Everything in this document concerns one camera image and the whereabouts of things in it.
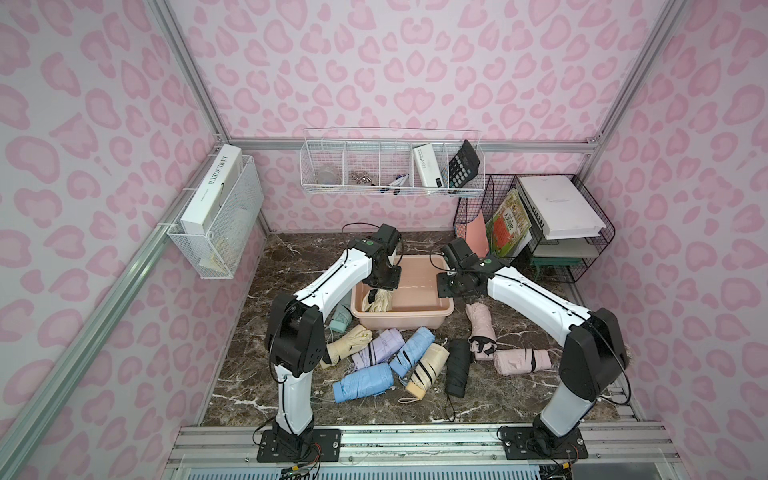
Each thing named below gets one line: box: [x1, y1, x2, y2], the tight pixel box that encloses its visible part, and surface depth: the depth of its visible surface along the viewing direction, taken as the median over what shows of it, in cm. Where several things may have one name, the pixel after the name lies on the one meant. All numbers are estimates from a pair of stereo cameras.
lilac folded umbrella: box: [351, 328, 405, 369], surface depth 88 cm
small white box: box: [413, 143, 444, 188], surface depth 93 cm
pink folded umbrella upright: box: [465, 302, 498, 361], surface depth 90 cm
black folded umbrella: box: [445, 338, 472, 398], surface depth 85 cm
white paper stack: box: [518, 175, 607, 240], surface depth 97 cm
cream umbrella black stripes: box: [405, 343, 450, 400], surface depth 84 cm
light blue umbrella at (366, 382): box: [333, 363, 395, 404], surface depth 82 cm
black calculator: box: [449, 139, 480, 188], surface depth 93 cm
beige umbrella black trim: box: [319, 325, 373, 369], surface depth 86 cm
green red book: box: [486, 188, 532, 259], surface depth 103 cm
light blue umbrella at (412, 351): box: [389, 327, 435, 378], surface depth 87 cm
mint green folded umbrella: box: [329, 304, 353, 333], surface depth 95 cm
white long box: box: [180, 144, 244, 234], surface depth 72 cm
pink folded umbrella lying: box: [493, 349, 552, 376], surface depth 84 cm
